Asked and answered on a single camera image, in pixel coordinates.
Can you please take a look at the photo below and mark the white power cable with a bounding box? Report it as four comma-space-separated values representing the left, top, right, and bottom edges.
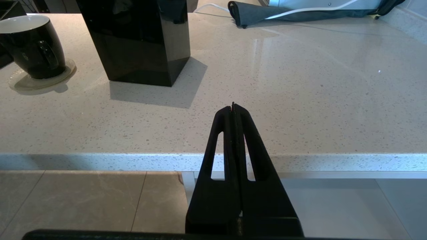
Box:
193, 0, 364, 20

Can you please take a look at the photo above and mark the silver microwave oven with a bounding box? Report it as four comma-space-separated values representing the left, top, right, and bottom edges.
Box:
267, 0, 382, 10

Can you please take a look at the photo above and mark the round white coaster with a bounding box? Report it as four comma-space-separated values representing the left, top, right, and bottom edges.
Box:
7, 58, 77, 91

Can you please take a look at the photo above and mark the dark grey folded cloth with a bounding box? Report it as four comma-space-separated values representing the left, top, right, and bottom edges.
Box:
228, 0, 406, 29

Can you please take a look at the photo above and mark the black tissue box white lid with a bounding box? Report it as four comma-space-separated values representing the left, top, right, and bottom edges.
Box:
75, 0, 191, 87

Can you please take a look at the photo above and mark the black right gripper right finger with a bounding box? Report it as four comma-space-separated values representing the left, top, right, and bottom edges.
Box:
234, 103, 304, 235

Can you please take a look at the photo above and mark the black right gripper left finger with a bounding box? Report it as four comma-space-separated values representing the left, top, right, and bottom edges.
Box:
185, 106, 241, 234

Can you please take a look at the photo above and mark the black mug white inside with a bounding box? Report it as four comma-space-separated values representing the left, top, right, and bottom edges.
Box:
0, 15, 66, 80

